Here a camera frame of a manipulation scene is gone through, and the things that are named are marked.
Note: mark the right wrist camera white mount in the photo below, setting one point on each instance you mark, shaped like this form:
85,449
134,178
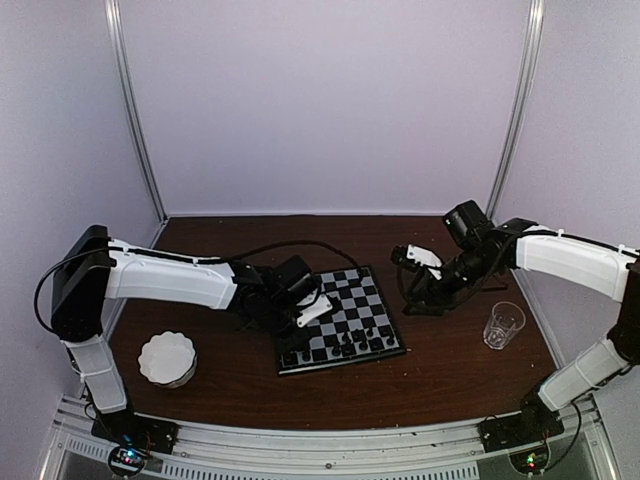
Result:
413,258

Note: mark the round control board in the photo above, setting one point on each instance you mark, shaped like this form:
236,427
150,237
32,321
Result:
530,461
126,461

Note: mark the clear drinking glass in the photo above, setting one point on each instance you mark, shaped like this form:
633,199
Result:
505,321

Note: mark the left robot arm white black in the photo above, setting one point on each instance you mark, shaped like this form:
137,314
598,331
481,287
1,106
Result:
281,300

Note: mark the aluminium corner post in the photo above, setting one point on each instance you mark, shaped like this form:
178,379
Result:
527,70
117,37

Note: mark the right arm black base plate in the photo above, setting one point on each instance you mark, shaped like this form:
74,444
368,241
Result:
508,432

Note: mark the right round control board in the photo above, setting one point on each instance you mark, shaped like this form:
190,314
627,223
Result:
530,461

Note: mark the right aluminium corner post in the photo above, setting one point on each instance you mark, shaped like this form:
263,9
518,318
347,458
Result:
527,70

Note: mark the black and grey chessboard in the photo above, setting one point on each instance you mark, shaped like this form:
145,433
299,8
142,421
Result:
358,304

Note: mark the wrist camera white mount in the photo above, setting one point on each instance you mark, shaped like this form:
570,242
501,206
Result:
312,307
413,258

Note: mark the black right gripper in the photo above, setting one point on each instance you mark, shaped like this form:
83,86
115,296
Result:
429,292

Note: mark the left round control board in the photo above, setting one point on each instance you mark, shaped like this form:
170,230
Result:
126,461

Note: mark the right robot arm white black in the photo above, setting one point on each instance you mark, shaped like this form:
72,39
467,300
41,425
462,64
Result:
612,271

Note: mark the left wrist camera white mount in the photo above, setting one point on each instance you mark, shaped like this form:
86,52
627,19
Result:
312,307

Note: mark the left aluminium corner post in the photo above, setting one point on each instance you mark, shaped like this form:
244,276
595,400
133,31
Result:
117,37

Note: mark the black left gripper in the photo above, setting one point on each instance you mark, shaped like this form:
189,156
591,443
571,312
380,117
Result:
288,344

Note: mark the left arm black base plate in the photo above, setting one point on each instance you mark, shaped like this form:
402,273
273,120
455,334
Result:
141,433

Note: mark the white scalloped bowl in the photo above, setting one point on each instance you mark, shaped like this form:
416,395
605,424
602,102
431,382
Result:
168,360

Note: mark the aluminium front rail frame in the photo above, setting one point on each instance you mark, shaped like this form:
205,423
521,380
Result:
329,428

